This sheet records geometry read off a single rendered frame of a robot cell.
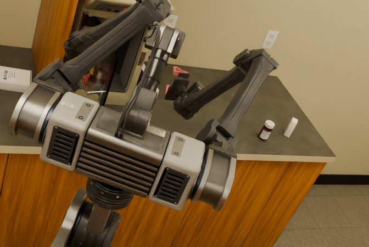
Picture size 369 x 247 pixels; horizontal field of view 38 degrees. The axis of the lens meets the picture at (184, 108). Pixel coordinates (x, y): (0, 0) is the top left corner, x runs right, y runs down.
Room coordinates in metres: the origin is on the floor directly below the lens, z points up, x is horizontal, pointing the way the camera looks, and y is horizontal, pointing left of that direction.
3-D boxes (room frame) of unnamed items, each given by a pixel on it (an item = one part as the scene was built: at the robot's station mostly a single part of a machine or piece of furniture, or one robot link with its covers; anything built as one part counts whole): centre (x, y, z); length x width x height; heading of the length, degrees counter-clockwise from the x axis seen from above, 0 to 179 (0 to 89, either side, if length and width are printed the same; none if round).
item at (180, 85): (1.89, 0.04, 1.20); 0.07 x 0.07 x 0.10; 32
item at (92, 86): (1.75, 0.39, 1.19); 0.30 x 0.01 x 0.40; 44
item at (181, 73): (1.95, 0.08, 1.24); 0.09 x 0.07 x 0.07; 32
